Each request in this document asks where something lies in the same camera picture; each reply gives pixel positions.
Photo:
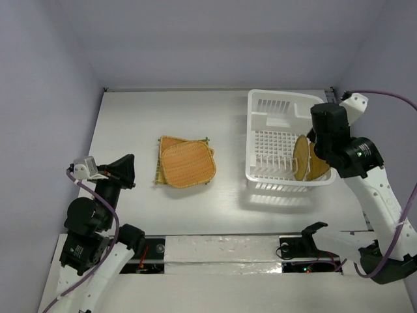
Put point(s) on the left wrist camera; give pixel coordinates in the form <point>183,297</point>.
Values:
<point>86,169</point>

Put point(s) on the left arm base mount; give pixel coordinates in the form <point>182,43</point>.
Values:
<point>150,260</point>

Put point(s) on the silver foil covered panel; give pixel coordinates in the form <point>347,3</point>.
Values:
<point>221,255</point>

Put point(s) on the white plastic dish rack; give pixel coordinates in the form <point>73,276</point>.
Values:
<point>275,120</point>

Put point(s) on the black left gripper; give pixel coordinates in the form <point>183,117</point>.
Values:
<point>122,170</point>

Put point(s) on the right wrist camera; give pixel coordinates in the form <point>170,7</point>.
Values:
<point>355,105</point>

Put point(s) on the square woven bamboo plate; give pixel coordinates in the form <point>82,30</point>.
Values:
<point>158,172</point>

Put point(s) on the yellow woven fan plate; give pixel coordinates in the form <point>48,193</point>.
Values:
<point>317,167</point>

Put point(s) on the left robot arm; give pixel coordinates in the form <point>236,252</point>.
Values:
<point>97,246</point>

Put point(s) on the round yellow green-rimmed plate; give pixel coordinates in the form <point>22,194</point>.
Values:
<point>301,158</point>

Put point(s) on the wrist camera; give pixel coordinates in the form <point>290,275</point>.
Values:
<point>355,105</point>
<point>86,169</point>

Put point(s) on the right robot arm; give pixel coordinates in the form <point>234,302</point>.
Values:
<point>391,256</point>

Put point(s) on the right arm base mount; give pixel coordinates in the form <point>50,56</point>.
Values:
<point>303,246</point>

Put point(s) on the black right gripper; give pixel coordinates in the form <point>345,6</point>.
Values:
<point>318,141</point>

